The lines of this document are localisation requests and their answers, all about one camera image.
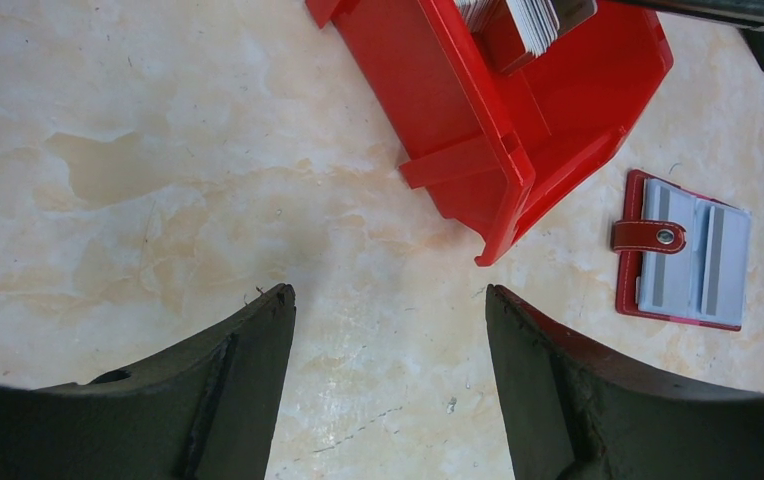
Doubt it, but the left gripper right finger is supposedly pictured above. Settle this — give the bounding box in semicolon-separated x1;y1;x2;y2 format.
485;285;764;479

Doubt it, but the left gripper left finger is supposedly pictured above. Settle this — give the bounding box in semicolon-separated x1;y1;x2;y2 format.
0;284;296;479

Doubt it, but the red leather card holder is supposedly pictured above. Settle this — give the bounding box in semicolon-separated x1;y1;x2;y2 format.
611;169;752;332

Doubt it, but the white credit card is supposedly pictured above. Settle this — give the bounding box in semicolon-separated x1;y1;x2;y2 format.
700;202;751;331
637;179;695;317

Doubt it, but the red plastic bin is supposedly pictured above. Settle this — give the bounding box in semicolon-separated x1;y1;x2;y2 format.
307;1;673;266

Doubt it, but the stack of grey cards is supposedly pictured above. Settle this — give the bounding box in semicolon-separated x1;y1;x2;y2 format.
454;0;598;57

